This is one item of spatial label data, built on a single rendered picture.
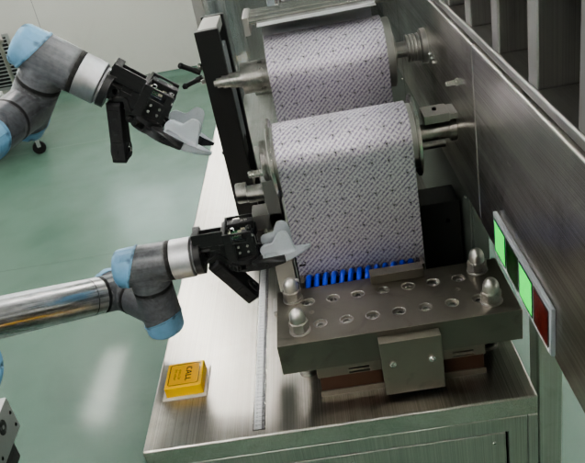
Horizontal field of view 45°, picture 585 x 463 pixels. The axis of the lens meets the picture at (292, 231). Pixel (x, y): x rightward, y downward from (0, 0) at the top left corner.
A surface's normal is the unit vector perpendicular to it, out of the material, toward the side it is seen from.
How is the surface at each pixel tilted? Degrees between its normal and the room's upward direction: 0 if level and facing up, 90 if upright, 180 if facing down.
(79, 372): 0
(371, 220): 90
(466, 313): 0
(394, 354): 90
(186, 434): 0
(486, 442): 90
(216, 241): 90
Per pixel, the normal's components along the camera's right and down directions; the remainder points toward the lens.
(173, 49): 0.02, 0.48
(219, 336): -0.18, -0.86
